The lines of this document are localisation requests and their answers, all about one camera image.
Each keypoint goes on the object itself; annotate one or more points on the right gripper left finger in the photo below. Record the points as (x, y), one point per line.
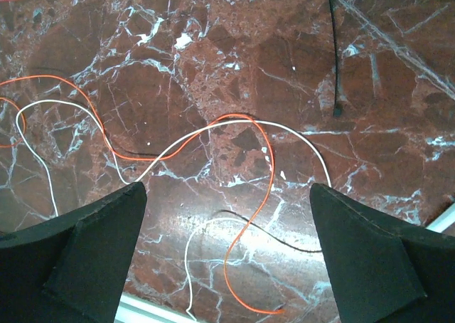
(72, 268)

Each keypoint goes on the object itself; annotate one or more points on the black zip tie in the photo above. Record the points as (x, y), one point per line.
(337, 107)

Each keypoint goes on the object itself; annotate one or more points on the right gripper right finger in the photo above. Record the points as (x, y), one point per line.
(382, 269)

